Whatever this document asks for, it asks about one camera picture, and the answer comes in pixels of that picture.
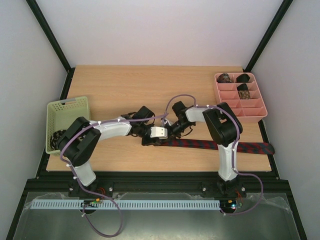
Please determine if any red navy striped tie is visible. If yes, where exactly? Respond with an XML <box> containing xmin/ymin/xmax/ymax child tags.
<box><xmin>160</xmin><ymin>139</ymin><xmax>275</xmax><ymax>155</ymax></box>

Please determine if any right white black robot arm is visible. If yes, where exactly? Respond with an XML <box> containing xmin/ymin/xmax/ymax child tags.
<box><xmin>168</xmin><ymin>101</ymin><xmax>243</xmax><ymax>196</ymax></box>

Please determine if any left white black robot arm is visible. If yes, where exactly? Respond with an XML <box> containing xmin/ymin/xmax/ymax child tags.
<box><xmin>50</xmin><ymin>106</ymin><xmax>168</xmax><ymax>187</ymax></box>

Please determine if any dark floral rolled tie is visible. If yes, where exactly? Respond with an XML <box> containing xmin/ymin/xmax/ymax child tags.
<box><xmin>216</xmin><ymin>73</ymin><xmax>232</xmax><ymax>84</ymax></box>

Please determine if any pink divided organizer tray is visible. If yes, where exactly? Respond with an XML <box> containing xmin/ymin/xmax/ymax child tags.
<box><xmin>214</xmin><ymin>72</ymin><xmax>268</xmax><ymax>123</ymax></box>

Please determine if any brown patterned rolled tie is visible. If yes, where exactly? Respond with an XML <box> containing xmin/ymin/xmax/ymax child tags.
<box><xmin>238</xmin><ymin>90</ymin><xmax>251</xmax><ymax>100</ymax></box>

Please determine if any black rolled tie middle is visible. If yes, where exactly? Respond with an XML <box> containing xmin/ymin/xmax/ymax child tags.
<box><xmin>237</xmin><ymin>83</ymin><xmax>249</xmax><ymax>92</ymax></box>

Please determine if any black rolled tie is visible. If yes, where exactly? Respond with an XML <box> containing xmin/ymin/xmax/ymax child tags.
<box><xmin>237</xmin><ymin>83</ymin><xmax>249</xmax><ymax>92</ymax></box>
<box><xmin>236</xmin><ymin>73</ymin><xmax>251</xmax><ymax>83</ymax></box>

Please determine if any green plastic basket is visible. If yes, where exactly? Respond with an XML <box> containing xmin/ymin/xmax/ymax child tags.
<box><xmin>45</xmin><ymin>96</ymin><xmax>91</xmax><ymax>156</ymax></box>

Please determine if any black rolled tie back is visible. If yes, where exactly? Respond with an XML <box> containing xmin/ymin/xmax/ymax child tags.
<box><xmin>236</xmin><ymin>73</ymin><xmax>251</xmax><ymax>83</ymax></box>

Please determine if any black white patterned tie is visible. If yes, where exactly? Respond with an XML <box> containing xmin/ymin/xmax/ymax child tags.
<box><xmin>49</xmin><ymin>129</ymin><xmax>66</xmax><ymax>150</ymax></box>

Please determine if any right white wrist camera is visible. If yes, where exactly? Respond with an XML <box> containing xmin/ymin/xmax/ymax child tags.
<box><xmin>163</xmin><ymin>119</ymin><xmax>173</xmax><ymax>126</ymax></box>

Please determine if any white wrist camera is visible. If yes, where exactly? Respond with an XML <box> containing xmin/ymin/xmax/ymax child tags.
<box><xmin>150</xmin><ymin>126</ymin><xmax>168</xmax><ymax>139</ymax></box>
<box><xmin>163</xmin><ymin>119</ymin><xmax>173</xmax><ymax>126</ymax></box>

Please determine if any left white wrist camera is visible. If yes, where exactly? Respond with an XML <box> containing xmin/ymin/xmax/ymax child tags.
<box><xmin>150</xmin><ymin>126</ymin><xmax>168</xmax><ymax>139</ymax></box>

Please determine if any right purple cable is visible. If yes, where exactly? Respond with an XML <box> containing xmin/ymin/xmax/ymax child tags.
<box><xmin>165</xmin><ymin>93</ymin><xmax>265</xmax><ymax>217</ymax></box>

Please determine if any purple cable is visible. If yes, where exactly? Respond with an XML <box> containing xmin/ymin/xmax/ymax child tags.
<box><xmin>165</xmin><ymin>93</ymin><xmax>265</xmax><ymax>217</ymax></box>
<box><xmin>60</xmin><ymin>112</ymin><xmax>170</xmax><ymax>236</ymax></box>

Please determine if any black aluminium frame rail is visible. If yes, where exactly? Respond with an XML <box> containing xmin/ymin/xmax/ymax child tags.
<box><xmin>23</xmin><ymin>172</ymin><xmax>292</xmax><ymax>199</ymax></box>

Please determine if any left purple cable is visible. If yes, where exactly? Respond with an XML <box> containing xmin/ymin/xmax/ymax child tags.
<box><xmin>60</xmin><ymin>112</ymin><xmax>170</xmax><ymax>236</ymax></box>

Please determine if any light blue cable duct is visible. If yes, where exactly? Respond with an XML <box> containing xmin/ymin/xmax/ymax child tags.
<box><xmin>30</xmin><ymin>199</ymin><xmax>221</xmax><ymax>211</ymax></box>

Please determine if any right black frame post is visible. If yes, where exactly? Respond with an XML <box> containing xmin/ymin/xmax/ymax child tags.
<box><xmin>242</xmin><ymin>0</ymin><xmax>294</xmax><ymax>73</ymax></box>

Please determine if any black frame post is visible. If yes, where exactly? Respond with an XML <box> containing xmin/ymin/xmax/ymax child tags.
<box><xmin>24</xmin><ymin>0</ymin><xmax>73</xmax><ymax>73</ymax></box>
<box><xmin>242</xmin><ymin>0</ymin><xmax>294</xmax><ymax>73</ymax></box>

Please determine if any left black frame post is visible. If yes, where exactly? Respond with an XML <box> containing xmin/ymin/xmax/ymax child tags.
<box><xmin>24</xmin><ymin>0</ymin><xmax>73</xmax><ymax>73</ymax></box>

